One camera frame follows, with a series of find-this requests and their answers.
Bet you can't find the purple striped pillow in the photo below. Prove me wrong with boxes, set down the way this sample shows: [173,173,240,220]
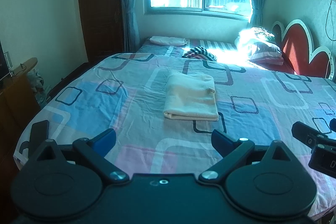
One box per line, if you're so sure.
[248,41,284,66]

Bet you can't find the white knit sweater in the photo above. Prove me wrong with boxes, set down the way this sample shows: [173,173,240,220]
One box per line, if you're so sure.
[162,72,220,122]

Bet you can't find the folded white cloth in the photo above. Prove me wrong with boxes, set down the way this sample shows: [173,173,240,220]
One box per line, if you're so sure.
[149,35,188,47]

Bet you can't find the dark wooden wardrobe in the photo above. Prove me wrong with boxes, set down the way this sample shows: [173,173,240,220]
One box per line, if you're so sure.
[77,0,125,65]

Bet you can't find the black monitor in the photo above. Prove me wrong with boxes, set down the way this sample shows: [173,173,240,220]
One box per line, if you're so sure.
[0,40,11,82]

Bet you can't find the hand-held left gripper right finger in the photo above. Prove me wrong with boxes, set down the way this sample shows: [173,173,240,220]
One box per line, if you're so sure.
[198,129,300,185]

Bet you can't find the striped bed sheet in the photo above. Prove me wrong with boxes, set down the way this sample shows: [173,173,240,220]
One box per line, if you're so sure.
[136,37,295,75]

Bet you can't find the wooden desk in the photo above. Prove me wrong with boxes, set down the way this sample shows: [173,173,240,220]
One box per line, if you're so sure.
[0,57,44,163]

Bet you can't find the white bundle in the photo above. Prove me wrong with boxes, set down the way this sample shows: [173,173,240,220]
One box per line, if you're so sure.
[225,2,250,13]

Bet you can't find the patterned bed sheet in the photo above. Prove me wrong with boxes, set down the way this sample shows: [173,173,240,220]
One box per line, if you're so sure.
[13,52,336,220]

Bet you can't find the white quilt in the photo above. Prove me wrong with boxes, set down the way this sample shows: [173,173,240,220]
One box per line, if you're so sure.
[234,28,259,53]

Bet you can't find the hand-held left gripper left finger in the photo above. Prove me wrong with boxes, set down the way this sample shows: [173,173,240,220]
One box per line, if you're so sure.
[34,128,130,185]

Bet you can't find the charging cable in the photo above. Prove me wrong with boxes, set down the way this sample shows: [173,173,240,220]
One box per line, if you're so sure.
[325,0,336,42]

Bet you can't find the plastic bags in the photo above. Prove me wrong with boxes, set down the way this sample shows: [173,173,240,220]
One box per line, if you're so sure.
[26,69,53,107]

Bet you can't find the green patterned cloth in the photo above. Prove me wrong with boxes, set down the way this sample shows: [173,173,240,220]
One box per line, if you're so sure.
[253,26,276,43]

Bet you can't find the black phone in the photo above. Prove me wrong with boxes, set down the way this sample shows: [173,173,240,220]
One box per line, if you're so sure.
[28,119,50,159]

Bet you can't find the striped garment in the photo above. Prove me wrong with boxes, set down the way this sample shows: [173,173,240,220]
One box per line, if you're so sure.
[182,47,217,61]

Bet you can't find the red heart-shaped headboard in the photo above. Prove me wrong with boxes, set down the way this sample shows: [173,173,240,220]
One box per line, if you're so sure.
[271,19,336,79]

